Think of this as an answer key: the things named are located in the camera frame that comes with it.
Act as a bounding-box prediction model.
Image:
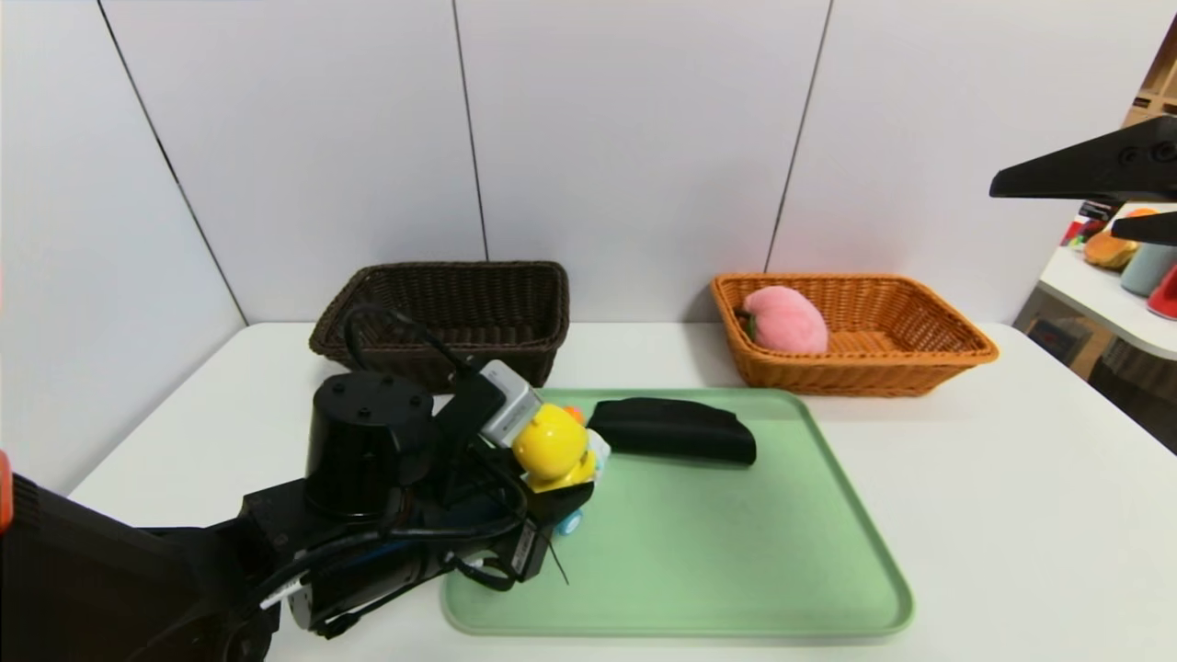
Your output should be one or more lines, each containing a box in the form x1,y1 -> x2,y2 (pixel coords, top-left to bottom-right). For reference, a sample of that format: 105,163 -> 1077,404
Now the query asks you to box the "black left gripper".
466,480 -> 595,583

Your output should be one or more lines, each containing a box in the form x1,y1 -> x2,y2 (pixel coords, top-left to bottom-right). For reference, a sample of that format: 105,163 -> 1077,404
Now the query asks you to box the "orange wicker basket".
710,272 -> 1001,398

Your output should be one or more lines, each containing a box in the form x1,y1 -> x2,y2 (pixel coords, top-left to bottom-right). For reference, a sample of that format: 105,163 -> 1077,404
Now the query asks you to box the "white side table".
1037,204 -> 1177,361

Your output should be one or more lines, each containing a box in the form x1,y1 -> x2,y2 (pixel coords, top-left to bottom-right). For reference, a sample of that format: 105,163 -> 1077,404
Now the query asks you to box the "pink plush peach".
736,285 -> 830,355

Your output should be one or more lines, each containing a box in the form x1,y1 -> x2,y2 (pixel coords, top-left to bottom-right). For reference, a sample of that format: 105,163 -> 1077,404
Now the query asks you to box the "teal cup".
1120,244 -> 1177,297

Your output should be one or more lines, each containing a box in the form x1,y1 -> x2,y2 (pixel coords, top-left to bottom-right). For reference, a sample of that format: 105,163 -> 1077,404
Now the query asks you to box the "dark brown wicker basket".
308,260 -> 571,394

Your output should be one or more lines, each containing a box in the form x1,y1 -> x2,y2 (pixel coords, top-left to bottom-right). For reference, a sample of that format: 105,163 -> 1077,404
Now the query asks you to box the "black left camera cable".
343,303 -> 479,378

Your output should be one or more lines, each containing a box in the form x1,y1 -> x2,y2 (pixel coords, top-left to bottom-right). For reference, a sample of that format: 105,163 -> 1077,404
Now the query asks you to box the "black printed box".
1062,200 -> 1118,247

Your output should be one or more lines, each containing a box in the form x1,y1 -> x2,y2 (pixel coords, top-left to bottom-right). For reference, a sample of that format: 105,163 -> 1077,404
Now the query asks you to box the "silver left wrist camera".
478,360 -> 545,449

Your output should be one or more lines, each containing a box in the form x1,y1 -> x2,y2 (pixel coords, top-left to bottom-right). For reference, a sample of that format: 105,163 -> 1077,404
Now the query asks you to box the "wooden shelf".
1122,18 -> 1177,130

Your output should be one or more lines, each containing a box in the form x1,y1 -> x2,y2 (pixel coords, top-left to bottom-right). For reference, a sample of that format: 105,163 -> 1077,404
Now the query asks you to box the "light green plastic tray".
440,386 -> 918,639

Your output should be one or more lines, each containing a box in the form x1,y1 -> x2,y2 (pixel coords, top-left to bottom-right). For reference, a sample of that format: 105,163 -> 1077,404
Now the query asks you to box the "toy burger bun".
1083,230 -> 1141,270

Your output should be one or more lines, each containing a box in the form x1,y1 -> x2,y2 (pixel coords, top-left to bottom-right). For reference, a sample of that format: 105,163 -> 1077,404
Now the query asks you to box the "red container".
1148,265 -> 1177,321

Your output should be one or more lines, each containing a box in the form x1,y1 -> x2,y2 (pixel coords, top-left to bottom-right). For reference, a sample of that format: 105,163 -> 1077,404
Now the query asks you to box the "yellow duck toy car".
511,403 -> 612,537

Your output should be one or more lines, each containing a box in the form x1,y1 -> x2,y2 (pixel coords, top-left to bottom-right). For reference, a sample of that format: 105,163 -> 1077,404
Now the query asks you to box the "black soft pouch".
587,397 -> 759,467

